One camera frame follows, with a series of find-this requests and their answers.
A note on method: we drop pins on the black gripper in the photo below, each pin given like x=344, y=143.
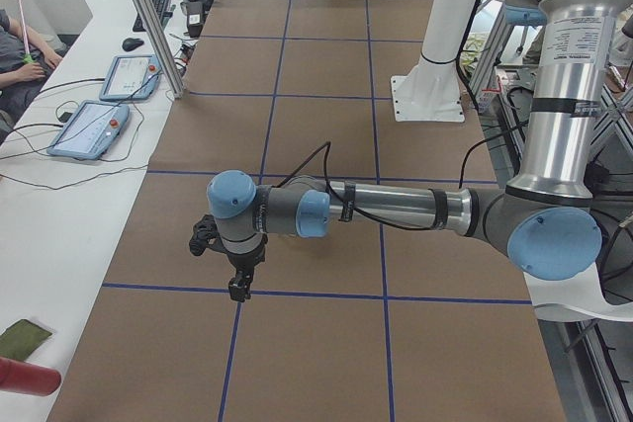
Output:
x=245, y=260

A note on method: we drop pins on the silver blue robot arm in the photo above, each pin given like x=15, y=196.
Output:
x=540, y=221

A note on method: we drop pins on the lower teach pendant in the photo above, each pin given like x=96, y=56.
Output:
x=90, y=131

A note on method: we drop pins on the teach pendant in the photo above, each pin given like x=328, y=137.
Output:
x=130, y=78
x=90, y=131

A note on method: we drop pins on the green bean bag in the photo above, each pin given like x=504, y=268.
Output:
x=20, y=340

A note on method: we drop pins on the upper teach pendant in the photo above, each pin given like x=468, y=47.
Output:
x=130, y=78

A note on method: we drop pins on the red bottle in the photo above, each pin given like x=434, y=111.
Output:
x=25, y=378

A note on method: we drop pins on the black computer mouse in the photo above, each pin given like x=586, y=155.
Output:
x=130, y=44

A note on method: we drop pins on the seated person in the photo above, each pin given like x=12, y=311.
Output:
x=20, y=82

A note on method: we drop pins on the black keyboard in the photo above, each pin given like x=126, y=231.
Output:
x=163, y=10

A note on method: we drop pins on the pink green grabber stick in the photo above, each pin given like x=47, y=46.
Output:
x=27, y=58

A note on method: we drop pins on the white chair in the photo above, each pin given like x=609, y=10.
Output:
x=576, y=299

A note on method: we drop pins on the white pedestal column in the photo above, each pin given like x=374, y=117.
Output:
x=431, y=92

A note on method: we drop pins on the aluminium frame post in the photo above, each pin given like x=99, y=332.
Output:
x=161, y=48

